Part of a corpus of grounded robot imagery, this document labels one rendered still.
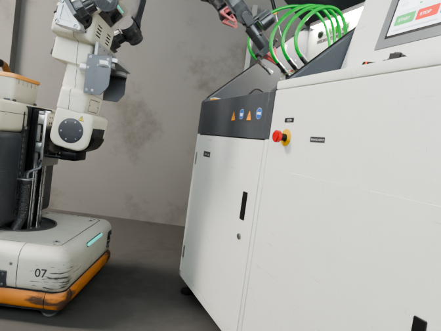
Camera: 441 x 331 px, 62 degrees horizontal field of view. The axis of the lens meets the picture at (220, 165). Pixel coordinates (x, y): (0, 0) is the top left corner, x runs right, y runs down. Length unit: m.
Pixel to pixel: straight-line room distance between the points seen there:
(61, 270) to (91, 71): 0.79
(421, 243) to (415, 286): 0.08
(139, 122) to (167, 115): 0.25
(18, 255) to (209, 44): 2.32
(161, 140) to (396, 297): 2.65
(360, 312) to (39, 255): 1.13
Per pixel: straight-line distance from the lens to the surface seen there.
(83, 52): 1.71
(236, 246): 1.35
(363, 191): 0.85
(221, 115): 1.58
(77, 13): 1.56
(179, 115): 3.20
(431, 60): 0.81
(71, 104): 1.66
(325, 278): 0.95
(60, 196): 3.48
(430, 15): 1.21
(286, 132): 1.11
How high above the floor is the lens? 0.75
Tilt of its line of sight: 3 degrees down
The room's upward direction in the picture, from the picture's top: 8 degrees clockwise
